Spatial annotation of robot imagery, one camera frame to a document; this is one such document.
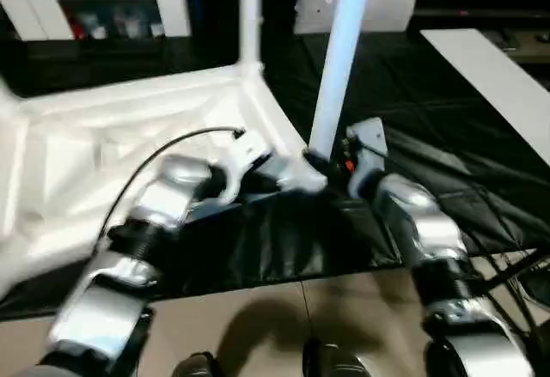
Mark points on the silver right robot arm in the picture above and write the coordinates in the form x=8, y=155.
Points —
x=429, y=231

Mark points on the red bottle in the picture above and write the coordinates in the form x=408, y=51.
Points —
x=76, y=25

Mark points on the white plastic table leg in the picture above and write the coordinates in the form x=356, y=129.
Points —
x=335, y=72
x=5, y=93
x=250, y=16

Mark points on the small white cup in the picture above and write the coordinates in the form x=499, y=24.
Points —
x=99, y=32
x=157, y=30

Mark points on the black stand leg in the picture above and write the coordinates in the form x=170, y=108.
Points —
x=515, y=271

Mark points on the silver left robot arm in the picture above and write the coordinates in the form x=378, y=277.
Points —
x=167, y=196

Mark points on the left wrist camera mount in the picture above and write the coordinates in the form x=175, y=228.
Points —
x=251, y=147

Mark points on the white flat board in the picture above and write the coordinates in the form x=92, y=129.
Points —
x=481, y=76

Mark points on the white plastic table top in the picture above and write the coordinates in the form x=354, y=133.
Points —
x=107, y=115

